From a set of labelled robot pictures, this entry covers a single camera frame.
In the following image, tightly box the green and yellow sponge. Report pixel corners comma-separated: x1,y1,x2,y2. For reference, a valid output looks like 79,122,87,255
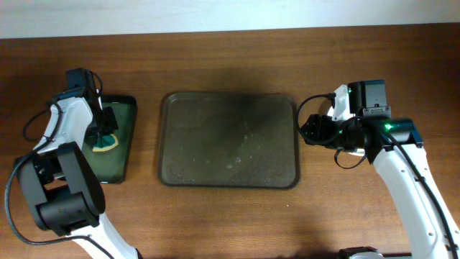
92,134,119,153

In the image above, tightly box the white plate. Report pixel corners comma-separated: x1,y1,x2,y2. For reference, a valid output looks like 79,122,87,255
326,104,365,157

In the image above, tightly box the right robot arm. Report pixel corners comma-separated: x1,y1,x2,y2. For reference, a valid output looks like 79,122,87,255
295,80,459,258

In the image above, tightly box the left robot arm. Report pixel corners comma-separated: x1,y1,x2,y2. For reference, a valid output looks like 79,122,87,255
10,93,141,258

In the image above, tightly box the black rectangular water tray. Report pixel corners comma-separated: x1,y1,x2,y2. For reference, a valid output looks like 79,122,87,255
50,94,139,185

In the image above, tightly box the brown serving tray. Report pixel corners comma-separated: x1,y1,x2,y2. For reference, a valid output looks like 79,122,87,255
157,92,300,190

